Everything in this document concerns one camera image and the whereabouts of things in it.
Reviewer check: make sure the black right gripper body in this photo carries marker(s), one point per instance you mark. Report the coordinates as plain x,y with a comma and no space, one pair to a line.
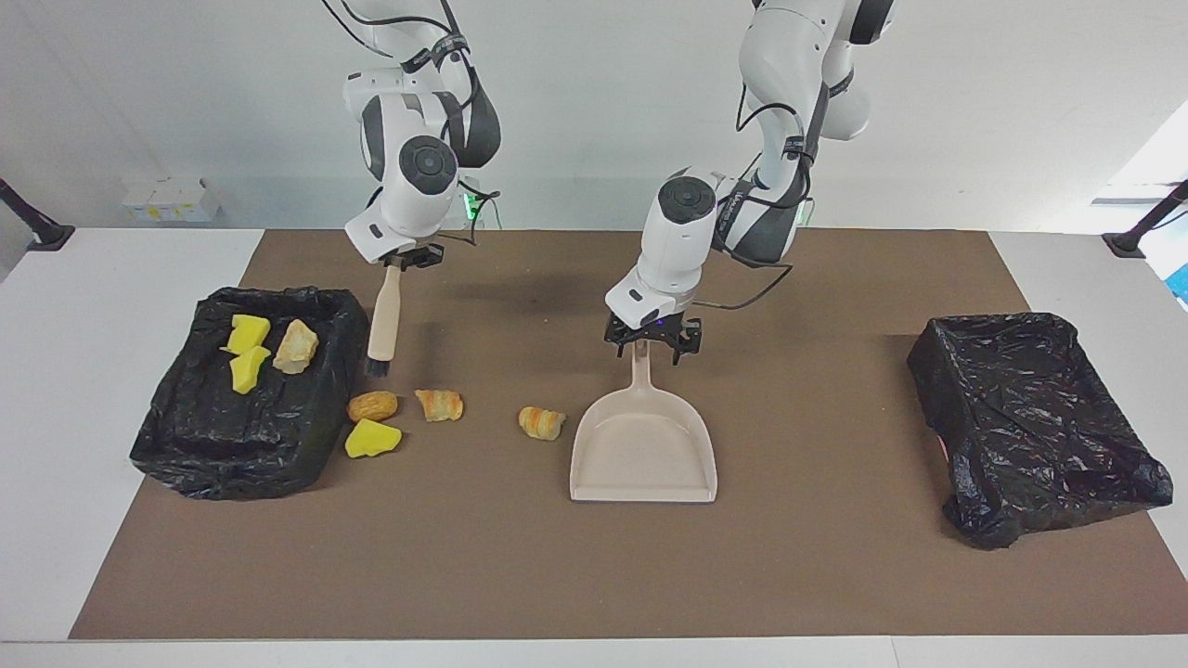
418,257

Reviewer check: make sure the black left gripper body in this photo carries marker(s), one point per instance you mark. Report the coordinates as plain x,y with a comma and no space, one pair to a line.
654,327

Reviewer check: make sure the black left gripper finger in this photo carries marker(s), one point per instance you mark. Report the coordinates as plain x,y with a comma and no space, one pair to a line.
620,336
689,341

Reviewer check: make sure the beige hand brush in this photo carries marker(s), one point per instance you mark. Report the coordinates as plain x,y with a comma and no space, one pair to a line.
383,325

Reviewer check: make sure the beige plastic dustpan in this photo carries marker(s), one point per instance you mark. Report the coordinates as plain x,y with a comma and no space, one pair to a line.
640,455

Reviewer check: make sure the orange striped croissant piece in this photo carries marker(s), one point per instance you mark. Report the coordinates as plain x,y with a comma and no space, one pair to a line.
440,405
542,423

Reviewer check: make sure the pale bread chunk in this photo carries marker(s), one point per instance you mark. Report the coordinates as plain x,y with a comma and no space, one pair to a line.
295,346

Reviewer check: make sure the brown potato piece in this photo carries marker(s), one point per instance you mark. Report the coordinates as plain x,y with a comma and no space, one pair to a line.
373,406

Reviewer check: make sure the notched yellow sponge piece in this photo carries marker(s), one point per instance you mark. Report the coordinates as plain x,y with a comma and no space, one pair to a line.
248,332

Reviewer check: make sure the plain yellow sponge piece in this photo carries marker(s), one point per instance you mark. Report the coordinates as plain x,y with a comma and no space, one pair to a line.
371,440

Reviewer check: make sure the green and yellow sponge piece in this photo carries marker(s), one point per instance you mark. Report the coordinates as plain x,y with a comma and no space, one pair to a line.
247,371

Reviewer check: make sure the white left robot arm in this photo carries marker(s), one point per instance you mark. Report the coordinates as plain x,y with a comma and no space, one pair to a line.
682,241

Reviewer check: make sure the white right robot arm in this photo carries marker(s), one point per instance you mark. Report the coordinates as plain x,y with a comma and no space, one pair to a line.
418,186

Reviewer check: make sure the black bag-lined bin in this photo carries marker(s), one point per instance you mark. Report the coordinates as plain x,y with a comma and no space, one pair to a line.
213,436
1030,417

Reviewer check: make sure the white power strip box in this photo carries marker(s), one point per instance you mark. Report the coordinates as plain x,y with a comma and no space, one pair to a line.
167,199

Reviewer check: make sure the brown table mat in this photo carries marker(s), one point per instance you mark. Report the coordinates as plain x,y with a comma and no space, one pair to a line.
464,557

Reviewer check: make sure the black stand foot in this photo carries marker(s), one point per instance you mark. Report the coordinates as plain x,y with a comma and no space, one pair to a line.
1128,244
51,237

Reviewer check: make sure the blue object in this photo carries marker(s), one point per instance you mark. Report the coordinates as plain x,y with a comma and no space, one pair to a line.
1181,283

